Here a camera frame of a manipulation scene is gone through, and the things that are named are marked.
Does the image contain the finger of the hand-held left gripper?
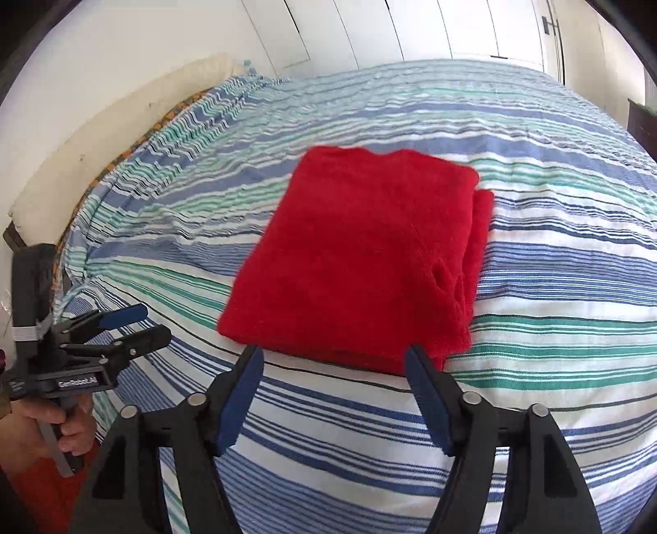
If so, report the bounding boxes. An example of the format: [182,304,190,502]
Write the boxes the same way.
[53,303,149,341]
[60,325,173,371]

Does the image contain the orange patterned bed sheet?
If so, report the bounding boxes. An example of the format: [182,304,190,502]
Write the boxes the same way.
[48,87,216,288]

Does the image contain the orange fleece garment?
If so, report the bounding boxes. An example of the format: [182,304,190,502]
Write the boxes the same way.
[10,440,106,534]

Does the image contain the white wardrobe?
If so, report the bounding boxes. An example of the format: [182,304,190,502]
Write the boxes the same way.
[233,0,565,83]

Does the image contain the dark wooden nightstand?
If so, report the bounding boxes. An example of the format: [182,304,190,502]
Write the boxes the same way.
[627,99,657,160]

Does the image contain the red sweater with white animal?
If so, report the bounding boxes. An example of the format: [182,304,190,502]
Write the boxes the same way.
[216,145,495,377]

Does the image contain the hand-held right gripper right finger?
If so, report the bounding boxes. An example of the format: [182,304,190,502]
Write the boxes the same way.
[404,345,602,534]

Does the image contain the blue green striped bedspread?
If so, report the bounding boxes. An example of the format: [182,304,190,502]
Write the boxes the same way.
[60,58,657,534]

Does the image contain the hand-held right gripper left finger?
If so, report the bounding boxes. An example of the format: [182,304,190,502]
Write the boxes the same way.
[69,345,265,534]

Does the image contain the person's left hand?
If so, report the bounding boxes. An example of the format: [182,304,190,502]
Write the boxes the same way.
[9,394,97,460]

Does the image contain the cream padded headboard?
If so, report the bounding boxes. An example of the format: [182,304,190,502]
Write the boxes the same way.
[7,53,247,238]

